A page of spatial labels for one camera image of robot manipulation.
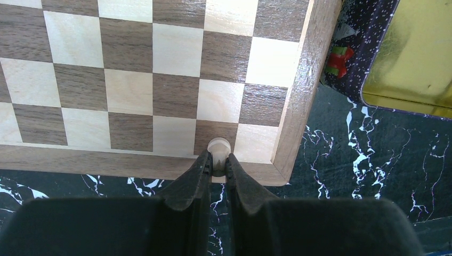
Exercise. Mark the wooden chess board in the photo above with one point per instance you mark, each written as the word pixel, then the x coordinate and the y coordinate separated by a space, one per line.
pixel 139 88

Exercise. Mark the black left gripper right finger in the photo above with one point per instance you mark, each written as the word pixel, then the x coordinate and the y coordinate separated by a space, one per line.
pixel 246 200

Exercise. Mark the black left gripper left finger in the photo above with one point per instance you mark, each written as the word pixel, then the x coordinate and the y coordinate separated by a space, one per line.
pixel 184 218

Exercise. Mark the empty gold square tin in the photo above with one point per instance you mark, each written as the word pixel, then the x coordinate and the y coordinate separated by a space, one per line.
pixel 393 55

